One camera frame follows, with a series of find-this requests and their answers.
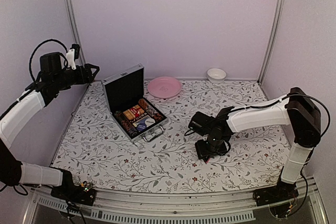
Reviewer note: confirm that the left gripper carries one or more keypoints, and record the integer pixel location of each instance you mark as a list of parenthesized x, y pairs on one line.
[(89, 77)]

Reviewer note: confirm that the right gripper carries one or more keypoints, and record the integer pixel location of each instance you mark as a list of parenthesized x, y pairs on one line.
[(201, 151)]

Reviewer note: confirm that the aluminium poker case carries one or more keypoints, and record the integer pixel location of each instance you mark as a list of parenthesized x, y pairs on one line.
[(123, 91)]

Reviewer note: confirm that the grey white chip stack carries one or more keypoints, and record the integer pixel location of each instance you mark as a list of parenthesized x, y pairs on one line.
[(151, 111)]

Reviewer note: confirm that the black triangle card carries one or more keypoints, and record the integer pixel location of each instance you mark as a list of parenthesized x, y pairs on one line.
[(206, 160)]

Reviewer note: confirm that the orange short chip stack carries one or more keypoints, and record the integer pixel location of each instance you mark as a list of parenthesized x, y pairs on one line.
[(158, 117)]

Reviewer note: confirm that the brown tall chip stack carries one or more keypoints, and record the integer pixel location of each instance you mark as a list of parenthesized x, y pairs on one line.
[(129, 128)]

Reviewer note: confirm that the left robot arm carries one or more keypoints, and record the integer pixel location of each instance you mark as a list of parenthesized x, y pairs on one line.
[(58, 72)]

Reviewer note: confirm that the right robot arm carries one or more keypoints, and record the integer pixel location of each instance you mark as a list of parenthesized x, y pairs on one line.
[(295, 109)]

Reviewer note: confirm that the Texas Hold'em card box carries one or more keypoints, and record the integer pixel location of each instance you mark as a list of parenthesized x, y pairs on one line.
[(133, 112)]

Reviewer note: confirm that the green chip roll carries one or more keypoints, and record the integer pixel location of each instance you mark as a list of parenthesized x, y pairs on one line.
[(120, 116)]

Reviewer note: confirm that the red blue chip roll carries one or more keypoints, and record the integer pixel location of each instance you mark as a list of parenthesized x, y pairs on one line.
[(143, 104)]

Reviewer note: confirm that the white dealer button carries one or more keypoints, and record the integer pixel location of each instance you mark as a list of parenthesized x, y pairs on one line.
[(149, 121)]

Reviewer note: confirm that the white bowl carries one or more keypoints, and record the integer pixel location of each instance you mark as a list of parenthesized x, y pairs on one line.
[(216, 75)]

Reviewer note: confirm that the purple small blind button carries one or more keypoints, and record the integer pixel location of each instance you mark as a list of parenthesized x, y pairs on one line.
[(141, 127)]

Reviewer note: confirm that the pink plate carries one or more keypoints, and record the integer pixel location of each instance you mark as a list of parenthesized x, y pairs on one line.
[(164, 87)]

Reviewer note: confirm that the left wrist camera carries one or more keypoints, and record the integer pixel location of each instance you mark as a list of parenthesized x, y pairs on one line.
[(73, 54)]

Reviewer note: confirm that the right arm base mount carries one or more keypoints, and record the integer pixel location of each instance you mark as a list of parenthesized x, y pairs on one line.
[(280, 192)]

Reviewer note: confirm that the left frame post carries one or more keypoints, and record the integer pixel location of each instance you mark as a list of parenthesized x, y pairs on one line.
[(74, 29)]

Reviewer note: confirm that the frame post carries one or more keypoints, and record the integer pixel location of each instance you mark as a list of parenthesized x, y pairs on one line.
[(74, 29), (271, 41)]

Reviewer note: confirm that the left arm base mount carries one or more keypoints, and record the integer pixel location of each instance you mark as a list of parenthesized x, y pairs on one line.
[(83, 193)]

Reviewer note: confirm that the right frame post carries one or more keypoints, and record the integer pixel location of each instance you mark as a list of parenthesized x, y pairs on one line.
[(271, 41)]

